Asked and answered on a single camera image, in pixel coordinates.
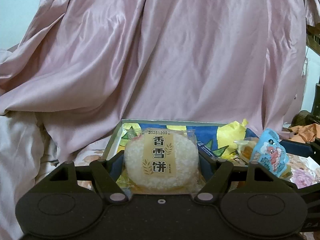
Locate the light blue shrimp snack packet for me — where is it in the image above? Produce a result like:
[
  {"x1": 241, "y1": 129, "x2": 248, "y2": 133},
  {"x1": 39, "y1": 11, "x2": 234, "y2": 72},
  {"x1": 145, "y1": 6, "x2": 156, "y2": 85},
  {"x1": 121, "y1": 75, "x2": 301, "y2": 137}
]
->
[{"x1": 250, "y1": 128, "x2": 289, "y2": 177}]

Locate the white rice cracker packet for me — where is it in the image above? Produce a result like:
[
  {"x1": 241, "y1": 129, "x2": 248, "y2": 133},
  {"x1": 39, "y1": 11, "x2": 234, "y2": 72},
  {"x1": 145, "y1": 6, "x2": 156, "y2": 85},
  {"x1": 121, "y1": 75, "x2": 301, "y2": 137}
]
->
[{"x1": 117, "y1": 135, "x2": 204, "y2": 195}]

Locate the orange cloth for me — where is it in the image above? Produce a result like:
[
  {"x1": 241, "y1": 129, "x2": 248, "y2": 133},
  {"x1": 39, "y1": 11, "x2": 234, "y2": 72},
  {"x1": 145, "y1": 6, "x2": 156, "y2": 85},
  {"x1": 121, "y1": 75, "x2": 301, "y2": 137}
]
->
[{"x1": 290, "y1": 124, "x2": 320, "y2": 143}]

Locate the yellow blue paper in tray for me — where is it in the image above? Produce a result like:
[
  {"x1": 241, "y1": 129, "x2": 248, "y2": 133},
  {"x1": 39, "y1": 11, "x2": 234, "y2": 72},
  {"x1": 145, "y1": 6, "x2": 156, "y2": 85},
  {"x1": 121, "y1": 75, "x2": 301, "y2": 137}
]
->
[{"x1": 117, "y1": 119, "x2": 254, "y2": 159}]

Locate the grey shallow box tray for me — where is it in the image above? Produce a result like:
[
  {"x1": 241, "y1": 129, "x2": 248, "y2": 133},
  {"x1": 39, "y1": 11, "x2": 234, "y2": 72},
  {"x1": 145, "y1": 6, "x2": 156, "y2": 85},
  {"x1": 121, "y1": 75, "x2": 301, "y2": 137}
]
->
[{"x1": 103, "y1": 119, "x2": 257, "y2": 159}]

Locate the clear bag of pastries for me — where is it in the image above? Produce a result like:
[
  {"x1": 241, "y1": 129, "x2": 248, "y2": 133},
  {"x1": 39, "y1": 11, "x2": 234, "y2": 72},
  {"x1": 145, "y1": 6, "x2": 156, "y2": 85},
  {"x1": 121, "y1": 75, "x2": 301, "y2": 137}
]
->
[{"x1": 235, "y1": 139, "x2": 258, "y2": 163}]

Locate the light pink duvet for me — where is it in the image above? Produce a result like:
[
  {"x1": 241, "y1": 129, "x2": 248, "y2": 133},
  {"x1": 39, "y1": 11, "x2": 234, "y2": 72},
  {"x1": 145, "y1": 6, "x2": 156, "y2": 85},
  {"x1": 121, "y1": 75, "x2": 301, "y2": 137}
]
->
[{"x1": 1, "y1": 112, "x2": 60, "y2": 239}]

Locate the pink satin sheet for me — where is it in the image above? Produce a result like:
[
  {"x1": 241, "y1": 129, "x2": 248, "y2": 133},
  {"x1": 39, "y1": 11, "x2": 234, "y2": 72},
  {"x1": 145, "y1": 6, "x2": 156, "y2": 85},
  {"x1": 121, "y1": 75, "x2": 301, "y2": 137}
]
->
[{"x1": 1, "y1": 0, "x2": 319, "y2": 159}]

